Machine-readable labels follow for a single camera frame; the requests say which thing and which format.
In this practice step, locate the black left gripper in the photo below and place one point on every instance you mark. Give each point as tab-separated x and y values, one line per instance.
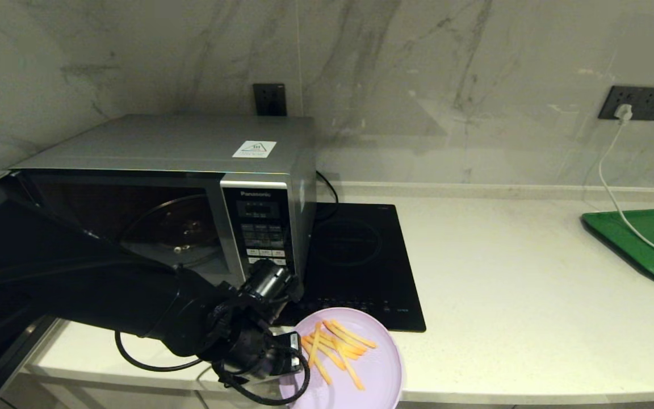
253	349

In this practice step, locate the purple round plate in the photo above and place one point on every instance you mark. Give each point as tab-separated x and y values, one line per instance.
372	369

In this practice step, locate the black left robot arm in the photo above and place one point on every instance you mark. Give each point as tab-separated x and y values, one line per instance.
77	284

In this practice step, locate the silver Panasonic microwave oven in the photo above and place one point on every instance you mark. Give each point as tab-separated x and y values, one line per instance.
162	142

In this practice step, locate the black induction cooktop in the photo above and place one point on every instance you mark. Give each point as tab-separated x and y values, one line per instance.
355	244

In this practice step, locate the glossy beige base cabinet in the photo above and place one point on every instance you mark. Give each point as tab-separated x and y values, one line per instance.
105	397

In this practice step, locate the white warning sticker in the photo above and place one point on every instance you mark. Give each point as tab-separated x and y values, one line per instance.
254	149

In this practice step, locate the white power plug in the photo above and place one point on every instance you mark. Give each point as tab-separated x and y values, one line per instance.
623	113

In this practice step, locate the small black wall socket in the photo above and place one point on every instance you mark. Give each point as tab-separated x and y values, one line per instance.
270	100

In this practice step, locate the wide black wall socket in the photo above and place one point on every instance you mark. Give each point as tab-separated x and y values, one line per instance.
650	102

